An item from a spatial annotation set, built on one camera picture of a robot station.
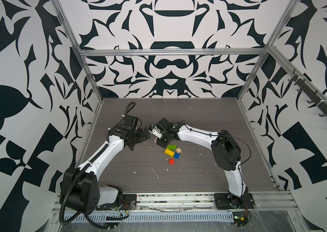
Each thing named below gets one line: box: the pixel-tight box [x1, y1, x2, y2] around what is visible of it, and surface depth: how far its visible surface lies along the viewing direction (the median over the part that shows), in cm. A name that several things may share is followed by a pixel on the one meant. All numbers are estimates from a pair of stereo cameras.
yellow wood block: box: [164, 147, 175, 159], surface depth 91 cm
